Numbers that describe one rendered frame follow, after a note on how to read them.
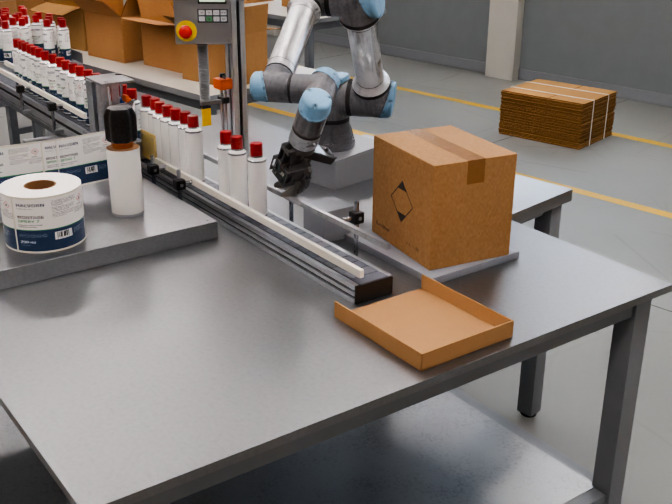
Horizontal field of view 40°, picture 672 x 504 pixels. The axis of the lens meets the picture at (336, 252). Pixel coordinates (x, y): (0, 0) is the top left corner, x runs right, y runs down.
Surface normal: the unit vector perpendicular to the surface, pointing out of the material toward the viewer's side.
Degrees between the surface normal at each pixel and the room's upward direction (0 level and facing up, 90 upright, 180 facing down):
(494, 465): 0
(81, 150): 90
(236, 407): 0
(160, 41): 91
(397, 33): 90
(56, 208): 90
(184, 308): 0
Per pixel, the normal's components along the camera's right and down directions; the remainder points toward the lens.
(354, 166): 0.71, 0.28
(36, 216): 0.12, 0.38
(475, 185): 0.44, 0.35
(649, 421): 0.00, -0.92
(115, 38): -0.67, 0.28
